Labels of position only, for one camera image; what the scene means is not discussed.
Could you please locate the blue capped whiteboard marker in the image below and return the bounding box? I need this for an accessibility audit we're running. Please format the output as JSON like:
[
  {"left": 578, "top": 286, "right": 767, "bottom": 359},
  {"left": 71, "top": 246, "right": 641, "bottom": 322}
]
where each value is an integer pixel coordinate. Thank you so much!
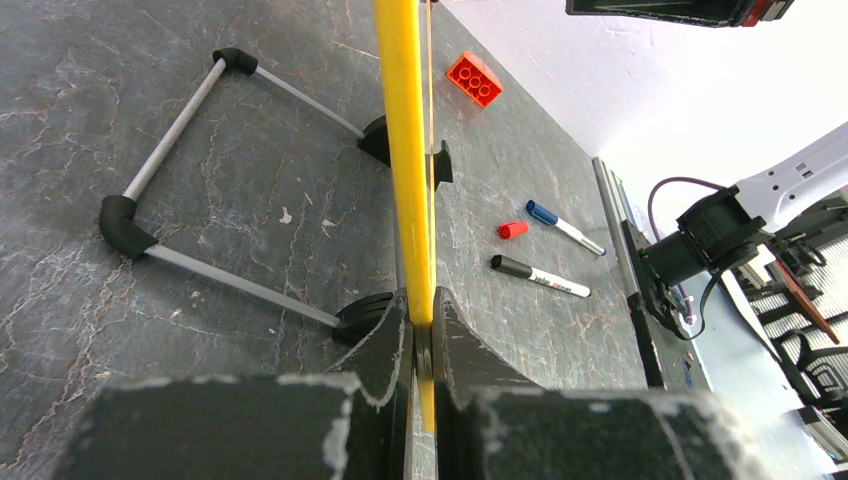
[{"left": 525, "top": 200, "right": 607, "bottom": 257}]

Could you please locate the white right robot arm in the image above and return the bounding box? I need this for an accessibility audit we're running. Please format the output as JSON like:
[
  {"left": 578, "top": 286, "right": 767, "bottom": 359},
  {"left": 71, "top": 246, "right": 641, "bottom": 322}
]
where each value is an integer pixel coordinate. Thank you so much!
[{"left": 566, "top": 1, "right": 847, "bottom": 286}]

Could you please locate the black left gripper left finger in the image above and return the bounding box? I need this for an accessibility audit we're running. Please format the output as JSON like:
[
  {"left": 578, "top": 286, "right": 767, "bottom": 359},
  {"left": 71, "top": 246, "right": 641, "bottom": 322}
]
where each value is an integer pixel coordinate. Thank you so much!
[{"left": 54, "top": 290, "right": 413, "bottom": 479}]

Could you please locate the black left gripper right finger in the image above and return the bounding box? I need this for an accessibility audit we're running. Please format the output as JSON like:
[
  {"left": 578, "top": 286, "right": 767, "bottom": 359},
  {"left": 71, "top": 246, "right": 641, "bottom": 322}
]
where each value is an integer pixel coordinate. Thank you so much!
[{"left": 431, "top": 287, "right": 768, "bottom": 479}]

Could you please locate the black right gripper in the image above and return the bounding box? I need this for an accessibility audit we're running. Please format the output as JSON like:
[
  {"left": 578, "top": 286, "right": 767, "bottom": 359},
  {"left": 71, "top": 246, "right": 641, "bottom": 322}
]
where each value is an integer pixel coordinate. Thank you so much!
[{"left": 565, "top": 0, "right": 794, "bottom": 28}]

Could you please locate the red marker cap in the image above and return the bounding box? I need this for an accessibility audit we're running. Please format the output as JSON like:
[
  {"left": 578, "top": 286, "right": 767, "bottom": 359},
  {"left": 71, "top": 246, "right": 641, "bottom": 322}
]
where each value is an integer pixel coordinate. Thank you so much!
[{"left": 497, "top": 221, "right": 529, "bottom": 240}]

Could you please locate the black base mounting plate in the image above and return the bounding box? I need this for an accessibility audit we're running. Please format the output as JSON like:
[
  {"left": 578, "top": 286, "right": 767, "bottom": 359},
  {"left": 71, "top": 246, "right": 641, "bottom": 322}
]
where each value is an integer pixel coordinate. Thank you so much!
[{"left": 620, "top": 220, "right": 695, "bottom": 390}]

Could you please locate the orange translucent toy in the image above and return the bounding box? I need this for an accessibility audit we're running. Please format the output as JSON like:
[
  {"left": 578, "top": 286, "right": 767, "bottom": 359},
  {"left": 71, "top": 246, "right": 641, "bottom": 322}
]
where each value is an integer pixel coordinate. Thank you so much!
[{"left": 446, "top": 50, "right": 503, "bottom": 109}]

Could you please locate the black capped whiteboard marker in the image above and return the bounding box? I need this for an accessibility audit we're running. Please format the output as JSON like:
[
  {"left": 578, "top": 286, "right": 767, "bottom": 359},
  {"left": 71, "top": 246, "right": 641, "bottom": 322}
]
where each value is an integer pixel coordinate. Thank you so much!
[{"left": 490, "top": 255, "right": 592, "bottom": 298}]

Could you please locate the whiteboard wire stand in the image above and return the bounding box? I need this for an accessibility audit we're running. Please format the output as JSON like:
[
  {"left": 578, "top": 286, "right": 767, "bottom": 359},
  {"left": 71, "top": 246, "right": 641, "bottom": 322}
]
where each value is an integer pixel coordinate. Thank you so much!
[{"left": 99, "top": 46, "right": 455, "bottom": 347}]

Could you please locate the white whiteboard orange frame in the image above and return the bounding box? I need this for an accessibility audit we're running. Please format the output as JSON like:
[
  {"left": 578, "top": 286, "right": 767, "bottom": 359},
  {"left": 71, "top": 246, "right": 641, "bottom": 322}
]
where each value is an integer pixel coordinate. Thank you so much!
[{"left": 374, "top": 1, "right": 436, "bottom": 433}]

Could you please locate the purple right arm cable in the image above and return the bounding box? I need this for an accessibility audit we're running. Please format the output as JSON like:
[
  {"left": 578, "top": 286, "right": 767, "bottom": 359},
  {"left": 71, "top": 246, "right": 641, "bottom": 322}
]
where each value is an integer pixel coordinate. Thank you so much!
[{"left": 647, "top": 176, "right": 727, "bottom": 326}]

